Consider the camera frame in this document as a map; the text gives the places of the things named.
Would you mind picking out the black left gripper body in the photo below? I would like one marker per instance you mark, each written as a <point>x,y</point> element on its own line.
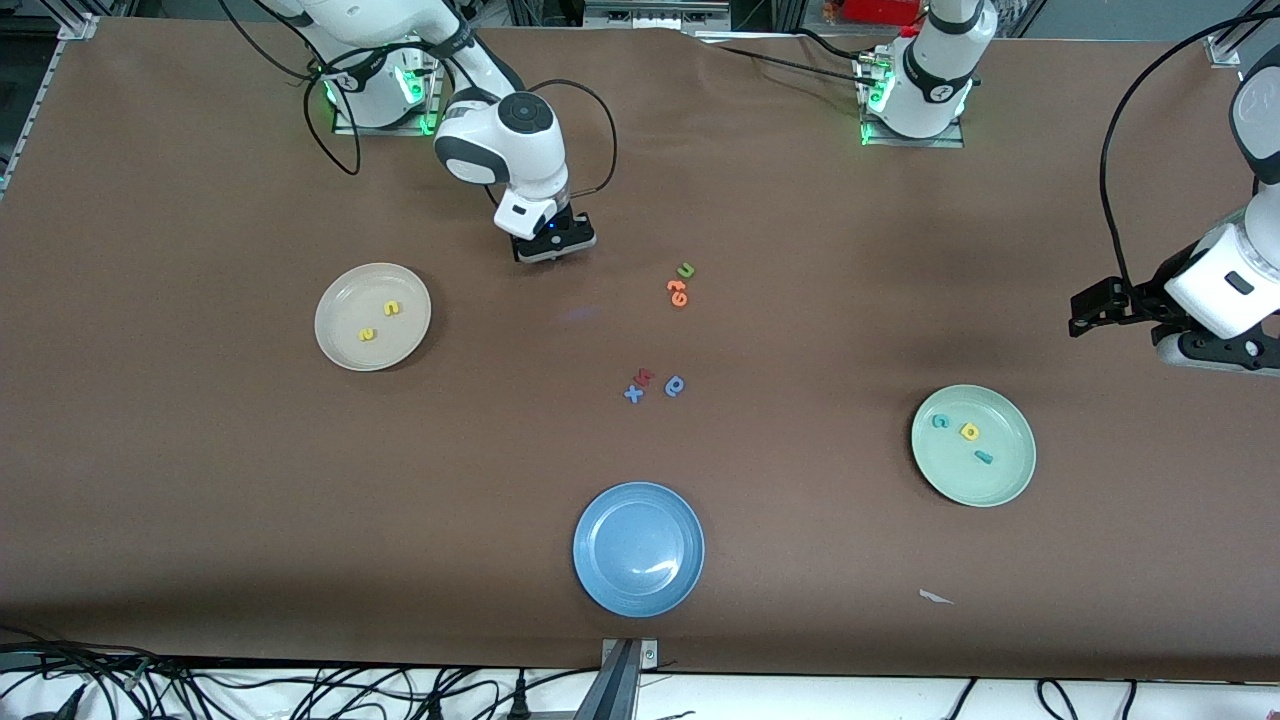
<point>1143,300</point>

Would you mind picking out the yellow foam letter a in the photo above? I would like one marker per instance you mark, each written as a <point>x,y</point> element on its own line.
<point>970,432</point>

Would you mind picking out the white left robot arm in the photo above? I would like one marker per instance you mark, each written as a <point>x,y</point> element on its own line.
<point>930,70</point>

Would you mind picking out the red foam letter k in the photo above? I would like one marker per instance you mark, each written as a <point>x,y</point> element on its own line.
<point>644,377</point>

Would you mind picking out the blue foam letter x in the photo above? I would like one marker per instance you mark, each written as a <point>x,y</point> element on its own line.
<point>634,394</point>

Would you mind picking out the blue letter Q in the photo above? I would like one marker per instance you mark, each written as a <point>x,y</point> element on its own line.
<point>675,386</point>

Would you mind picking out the light green plate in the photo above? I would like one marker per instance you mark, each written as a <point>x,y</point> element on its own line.
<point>960,485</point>

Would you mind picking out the beige brown plate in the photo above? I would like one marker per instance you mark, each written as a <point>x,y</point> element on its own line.
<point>345,300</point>

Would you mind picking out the white paper scrap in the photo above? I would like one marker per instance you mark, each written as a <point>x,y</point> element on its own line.
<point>935,597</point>

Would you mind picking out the blue plate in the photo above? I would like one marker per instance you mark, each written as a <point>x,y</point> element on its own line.
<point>638,549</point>

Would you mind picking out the red background object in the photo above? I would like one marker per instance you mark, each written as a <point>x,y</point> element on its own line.
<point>880,10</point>

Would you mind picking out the brown table cover sheet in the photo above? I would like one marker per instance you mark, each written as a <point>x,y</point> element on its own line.
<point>200,450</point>

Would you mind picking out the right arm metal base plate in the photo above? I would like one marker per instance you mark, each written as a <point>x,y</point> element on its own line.
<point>425,105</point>

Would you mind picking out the aluminium frame rail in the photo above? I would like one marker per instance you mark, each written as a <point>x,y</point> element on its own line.
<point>655,12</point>

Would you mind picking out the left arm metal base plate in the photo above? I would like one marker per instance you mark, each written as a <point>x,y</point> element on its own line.
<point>880,140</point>

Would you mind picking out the aluminium profile post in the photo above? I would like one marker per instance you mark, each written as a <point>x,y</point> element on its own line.
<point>620,685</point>

